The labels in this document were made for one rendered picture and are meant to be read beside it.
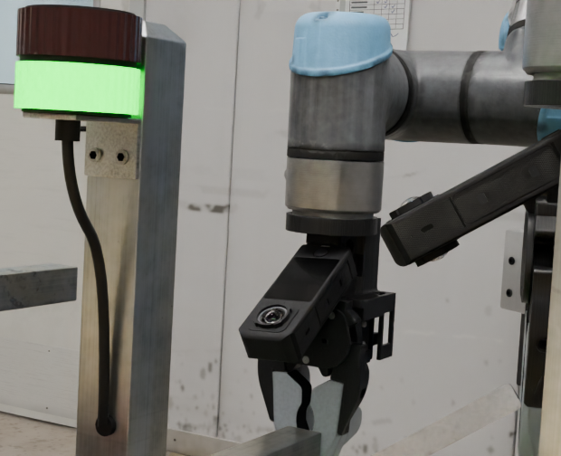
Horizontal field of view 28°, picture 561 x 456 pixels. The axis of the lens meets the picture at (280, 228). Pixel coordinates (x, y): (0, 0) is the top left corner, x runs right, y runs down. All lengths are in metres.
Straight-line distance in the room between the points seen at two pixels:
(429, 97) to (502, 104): 0.06
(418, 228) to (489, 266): 2.73
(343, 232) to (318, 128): 0.08
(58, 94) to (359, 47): 0.36
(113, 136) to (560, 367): 0.25
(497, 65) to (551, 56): 0.32
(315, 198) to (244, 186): 2.81
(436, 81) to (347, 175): 0.12
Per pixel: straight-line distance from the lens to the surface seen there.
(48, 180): 4.14
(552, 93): 0.58
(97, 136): 0.59
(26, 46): 0.55
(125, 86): 0.55
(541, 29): 0.59
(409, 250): 0.59
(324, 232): 0.85
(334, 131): 0.84
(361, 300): 0.86
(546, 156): 0.59
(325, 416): 0.88
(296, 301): 0.82
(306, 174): 0.85
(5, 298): 0.94
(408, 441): 0.61
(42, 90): 0.54
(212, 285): 3.74
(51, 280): 0.98
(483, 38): 3.33
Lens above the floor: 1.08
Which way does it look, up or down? 5 degrees down
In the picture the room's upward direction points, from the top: 3 degrees clockwise
